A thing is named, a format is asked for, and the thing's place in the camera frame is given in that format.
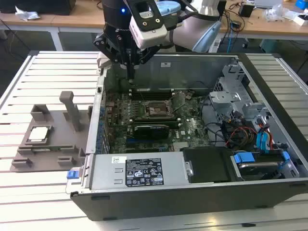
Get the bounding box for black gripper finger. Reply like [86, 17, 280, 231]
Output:
[131, 45, 161, 80]
[93, 33, 132, 80]

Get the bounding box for CPU socket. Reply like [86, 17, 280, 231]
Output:
[145, 100, 171, 118]

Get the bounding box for wooden desk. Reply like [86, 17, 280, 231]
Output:
[0, 0, 308, 51]

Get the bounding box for black RAM slot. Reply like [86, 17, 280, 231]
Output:
[131, 93, 175, 100]
[131, 121, 181, 128]
[131, 89, 174, 94]
[129, 116, 178, 123]

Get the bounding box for wide black box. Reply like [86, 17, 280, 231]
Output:
[0, 0, 77, 15]

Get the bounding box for white power strip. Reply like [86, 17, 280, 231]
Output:
[208, 38, 221, 53]

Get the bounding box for black graphics card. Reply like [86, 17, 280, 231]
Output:
[133, 124, 170, 140]

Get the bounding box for green motherboard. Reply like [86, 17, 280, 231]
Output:
[103, 89, 213, 154]

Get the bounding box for crumpled white paper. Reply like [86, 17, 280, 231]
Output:
[14, 6, 41, 21]

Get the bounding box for tall black box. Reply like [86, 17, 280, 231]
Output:
[218, 0, 227, 17]

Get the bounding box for silver metal drive cage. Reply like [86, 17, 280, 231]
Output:
[208, 64, 270, 126]

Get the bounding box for silver chipset heatsink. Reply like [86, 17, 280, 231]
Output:
[172, 141, 189, 152]

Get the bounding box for grey parts rack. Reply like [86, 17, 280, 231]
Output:
[11, 90, 93, 173]

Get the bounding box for small black box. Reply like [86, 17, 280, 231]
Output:
[238, 3, 255, 18]

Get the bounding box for teal box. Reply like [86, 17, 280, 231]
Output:
[259, 38, 277, 54]

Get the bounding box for green RAM stick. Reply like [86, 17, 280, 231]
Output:
[31, 147, 62, 153]

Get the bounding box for grey power supply unit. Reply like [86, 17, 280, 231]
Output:
[89, 154, 190, 191]

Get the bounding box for black plastic shroud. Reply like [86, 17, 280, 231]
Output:
[180, 146, 233, 184]

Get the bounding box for flat grey device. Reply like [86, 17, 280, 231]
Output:
[254, 0, 282, 9]

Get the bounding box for blue case latch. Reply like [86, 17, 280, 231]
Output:
[67, 169, 80, 180]

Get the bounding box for clear plastic bags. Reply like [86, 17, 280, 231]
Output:
[263, 2, 295, 23]

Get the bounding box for hard disk in blue carrier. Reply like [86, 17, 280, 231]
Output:
[230, 150, 298, 181]

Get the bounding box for black open PC case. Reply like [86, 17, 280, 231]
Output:
[66, 51, 308, 221]

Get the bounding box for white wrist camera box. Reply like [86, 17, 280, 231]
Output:
[124, 0, 168, 49]

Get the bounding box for grey case handle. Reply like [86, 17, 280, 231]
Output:
[97, 54, 113, 71]

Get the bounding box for black wire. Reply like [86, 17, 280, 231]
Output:
[201, 96, 229, 146]

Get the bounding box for blue cable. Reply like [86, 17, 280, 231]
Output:
[228, 24, 234, 53]

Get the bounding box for red yellow power wire bundle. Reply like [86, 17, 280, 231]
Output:
[226, 127, 257, 148]

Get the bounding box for blue flat wire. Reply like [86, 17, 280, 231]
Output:
[256, 131, 264, 154]
[261, 122, 272, 154]

